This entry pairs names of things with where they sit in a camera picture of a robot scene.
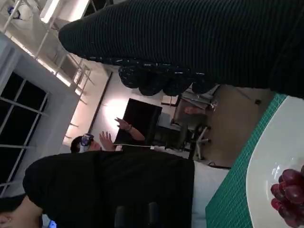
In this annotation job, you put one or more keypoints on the black left robot hand, blue tape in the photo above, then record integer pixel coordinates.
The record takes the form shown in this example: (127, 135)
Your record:
(123, 216)

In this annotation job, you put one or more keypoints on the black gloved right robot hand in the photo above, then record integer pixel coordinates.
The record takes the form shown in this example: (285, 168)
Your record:
(190, 35)

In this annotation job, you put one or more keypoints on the headset person's hand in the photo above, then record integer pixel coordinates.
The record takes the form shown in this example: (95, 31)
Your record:
(106, 142)
(122, 124)

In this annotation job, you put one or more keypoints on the red toy grape bunch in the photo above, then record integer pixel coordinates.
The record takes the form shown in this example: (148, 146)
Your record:
(292, 190)

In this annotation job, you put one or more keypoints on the white square plate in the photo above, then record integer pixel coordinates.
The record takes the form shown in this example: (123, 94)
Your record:
(273, 147)

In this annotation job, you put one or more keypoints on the person wearing headset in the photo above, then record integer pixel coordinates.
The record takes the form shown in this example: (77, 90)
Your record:
(95, 146)

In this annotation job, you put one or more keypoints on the white and blue headset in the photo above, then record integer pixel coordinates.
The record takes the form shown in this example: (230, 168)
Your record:
(85, 142)

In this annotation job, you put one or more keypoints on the black flat screen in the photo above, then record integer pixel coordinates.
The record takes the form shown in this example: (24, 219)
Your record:
(142, 116)

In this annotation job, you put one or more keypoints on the person standing by table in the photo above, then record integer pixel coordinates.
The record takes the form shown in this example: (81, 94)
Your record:
(107, 185)

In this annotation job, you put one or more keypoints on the white desk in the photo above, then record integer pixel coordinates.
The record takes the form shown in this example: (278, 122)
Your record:
(204, 97)

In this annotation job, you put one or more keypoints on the black office chair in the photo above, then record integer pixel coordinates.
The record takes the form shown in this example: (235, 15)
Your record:
(190, 140)

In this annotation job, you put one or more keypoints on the green cutting mat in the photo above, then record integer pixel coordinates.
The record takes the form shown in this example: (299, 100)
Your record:
(228, 209)

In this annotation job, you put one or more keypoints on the white ceiling light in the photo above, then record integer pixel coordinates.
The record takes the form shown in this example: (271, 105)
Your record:
(61, 12)

